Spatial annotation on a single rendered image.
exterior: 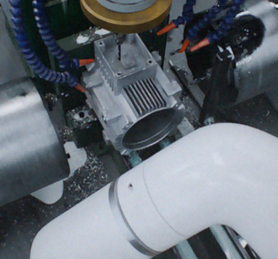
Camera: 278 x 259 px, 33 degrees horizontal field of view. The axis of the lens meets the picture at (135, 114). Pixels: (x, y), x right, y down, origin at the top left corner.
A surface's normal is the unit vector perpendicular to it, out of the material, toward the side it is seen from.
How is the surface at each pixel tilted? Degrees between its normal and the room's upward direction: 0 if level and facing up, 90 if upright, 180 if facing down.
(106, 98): 0
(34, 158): 54
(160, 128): 36
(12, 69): 0
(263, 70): 62
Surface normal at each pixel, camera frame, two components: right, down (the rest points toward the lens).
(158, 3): 0.03, -0.54
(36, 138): 0.31, 0.07
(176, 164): -0.59, -0.42
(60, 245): -0.55, -0.23
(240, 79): 0.41, 0.42
